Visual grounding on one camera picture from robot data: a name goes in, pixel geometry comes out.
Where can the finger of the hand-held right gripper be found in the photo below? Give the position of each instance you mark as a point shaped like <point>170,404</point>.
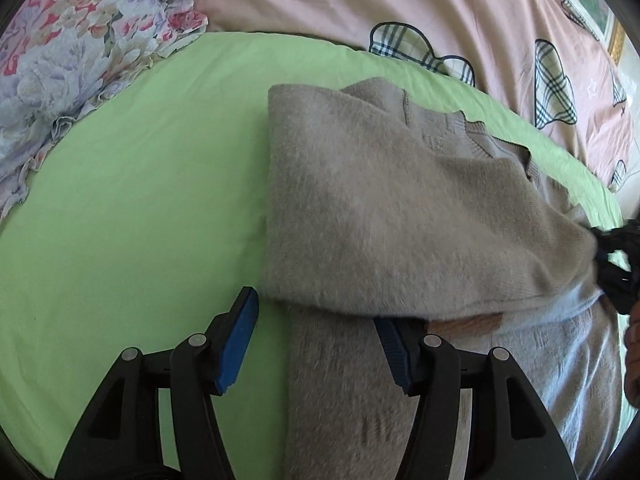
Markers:
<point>622,240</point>
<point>617,285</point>

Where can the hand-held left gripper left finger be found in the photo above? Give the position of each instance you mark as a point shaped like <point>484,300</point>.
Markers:
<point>236,340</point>

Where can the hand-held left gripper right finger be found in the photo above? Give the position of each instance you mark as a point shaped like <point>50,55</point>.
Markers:
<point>395,355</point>

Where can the beige knit sweater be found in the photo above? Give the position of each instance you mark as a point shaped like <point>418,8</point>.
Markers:
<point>400,210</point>

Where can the person's right hand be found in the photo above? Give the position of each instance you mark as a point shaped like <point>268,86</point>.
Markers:
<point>634,350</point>

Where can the green bed sheet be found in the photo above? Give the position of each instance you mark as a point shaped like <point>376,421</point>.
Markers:
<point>150,185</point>

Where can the gold framed picture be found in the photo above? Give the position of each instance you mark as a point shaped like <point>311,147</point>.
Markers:
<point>614,30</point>

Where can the pink quilt with plaid hearts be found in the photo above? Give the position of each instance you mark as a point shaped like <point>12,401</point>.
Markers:
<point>450,10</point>

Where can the floral ruffled pillow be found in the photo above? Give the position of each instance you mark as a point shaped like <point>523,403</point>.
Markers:
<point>75,60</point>

